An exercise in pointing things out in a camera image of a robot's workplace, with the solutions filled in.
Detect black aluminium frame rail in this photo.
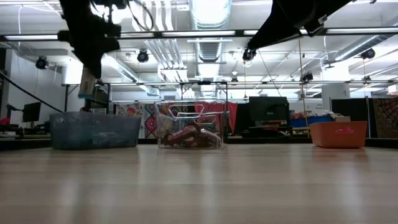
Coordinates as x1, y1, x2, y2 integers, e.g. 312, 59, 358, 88
0, 138, 398, 151

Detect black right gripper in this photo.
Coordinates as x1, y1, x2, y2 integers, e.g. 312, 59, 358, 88
248, 0, 335, 50

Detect tan hanging cord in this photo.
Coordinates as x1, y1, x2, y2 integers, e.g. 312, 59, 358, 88
298, 37, 311, 138

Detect white ceiling pipes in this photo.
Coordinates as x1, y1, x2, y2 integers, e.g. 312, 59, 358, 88
132, 0, 189, 82

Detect clear plastic bin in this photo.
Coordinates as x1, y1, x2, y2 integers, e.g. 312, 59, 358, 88
154, 100, 227, 150

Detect silver ceiling air duct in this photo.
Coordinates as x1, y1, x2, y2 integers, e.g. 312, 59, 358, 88
334, 34, 398, 62
188, 0, 233, 63

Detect black computer monitor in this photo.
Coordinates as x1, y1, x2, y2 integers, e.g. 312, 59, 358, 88
21, 101, 42, 123
331, 98, 371, 122
248, 96, 290, 127

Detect white wall cabinet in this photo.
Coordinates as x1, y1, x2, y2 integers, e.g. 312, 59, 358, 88
61, 63, 83, 85

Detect smoky grey translucent bin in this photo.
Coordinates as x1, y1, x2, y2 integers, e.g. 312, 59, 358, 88
49, 111, 142, 151

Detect blue and white candy bar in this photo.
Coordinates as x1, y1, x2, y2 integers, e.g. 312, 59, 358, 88
77, 66, 98, 100

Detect red hanging cloth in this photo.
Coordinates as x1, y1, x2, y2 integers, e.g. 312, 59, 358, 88
194, 101, 239, 134

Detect thick black cable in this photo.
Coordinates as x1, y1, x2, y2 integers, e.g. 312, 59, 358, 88
0, 67, 65, 114

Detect dark patterned tapestry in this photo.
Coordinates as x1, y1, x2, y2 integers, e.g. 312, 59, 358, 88
372, 97, 398, 139

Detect white column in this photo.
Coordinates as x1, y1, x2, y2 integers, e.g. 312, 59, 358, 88
321, 83, 351, 103

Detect white LED light strip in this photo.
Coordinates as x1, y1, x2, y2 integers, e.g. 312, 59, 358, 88
326, 28, 398, 34
4, 34, 59, 40
161, 30, 236, 37

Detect orange plastic bin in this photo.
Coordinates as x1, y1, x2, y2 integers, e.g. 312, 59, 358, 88
309, 120, 369, 149

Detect black metal rack frame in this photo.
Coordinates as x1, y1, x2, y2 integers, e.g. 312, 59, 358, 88
62, 80, 398, 113

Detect colourful patterned cloth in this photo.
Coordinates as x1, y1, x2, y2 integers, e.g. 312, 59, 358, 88
113, 102, 160, 139

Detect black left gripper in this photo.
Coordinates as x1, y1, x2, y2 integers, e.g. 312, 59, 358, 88
68, 18, 121, 80

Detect blue storage tub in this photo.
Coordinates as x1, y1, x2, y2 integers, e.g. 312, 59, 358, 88
290, 114, 336, 129

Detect black overhead frame beam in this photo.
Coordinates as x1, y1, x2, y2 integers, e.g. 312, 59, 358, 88
0, 27, 398, 42

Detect black looped cable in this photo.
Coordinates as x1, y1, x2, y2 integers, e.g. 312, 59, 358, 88
126, 0, 155, 32

